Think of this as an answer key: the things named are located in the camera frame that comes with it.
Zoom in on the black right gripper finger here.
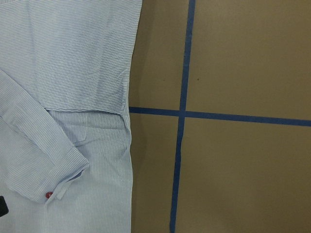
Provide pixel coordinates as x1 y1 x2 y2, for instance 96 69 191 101
0 196 9 217

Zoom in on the light blue striped shirt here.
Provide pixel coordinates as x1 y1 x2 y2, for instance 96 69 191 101
0 0 142 233

